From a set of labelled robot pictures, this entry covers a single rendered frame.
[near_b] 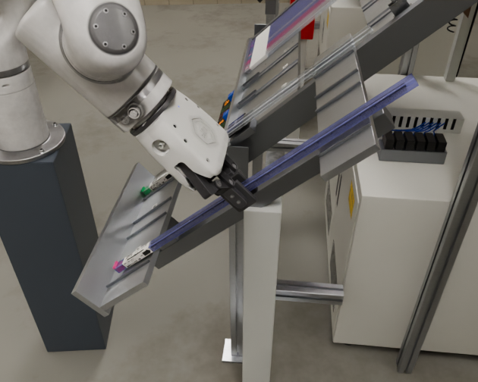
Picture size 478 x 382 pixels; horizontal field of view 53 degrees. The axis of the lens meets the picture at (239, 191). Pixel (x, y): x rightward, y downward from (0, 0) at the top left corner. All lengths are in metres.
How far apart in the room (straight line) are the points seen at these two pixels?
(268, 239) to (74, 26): 0.47
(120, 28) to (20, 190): 0.79
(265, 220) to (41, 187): 0.60
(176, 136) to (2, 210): 0.78
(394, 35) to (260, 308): 0.56
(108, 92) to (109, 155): 1.91
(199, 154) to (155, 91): 0.09
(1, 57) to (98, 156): 1.42
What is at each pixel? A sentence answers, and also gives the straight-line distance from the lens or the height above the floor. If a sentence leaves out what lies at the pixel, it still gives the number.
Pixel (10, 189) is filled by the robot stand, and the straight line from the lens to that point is 1.22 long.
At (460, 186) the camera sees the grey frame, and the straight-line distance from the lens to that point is 1.14.
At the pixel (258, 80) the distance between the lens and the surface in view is 1.30.
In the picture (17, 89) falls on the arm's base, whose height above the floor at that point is 0.86.
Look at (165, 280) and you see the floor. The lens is 1.76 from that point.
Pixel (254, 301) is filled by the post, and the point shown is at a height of 0.59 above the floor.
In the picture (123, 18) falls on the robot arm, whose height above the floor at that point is 1.15.
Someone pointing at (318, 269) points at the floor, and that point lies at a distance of 1.80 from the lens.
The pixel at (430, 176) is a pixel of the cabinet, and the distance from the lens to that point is 1.24.
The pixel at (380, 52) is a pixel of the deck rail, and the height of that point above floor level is 0.96.
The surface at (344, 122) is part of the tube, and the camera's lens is 0.56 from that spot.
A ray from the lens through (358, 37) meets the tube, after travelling 0.76.
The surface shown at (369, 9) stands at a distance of 1.13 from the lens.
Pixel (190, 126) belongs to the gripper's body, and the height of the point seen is 1.01.
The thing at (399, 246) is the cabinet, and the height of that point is 0.47.
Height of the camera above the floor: 1.29
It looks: 37 degrees down
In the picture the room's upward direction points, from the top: straight up
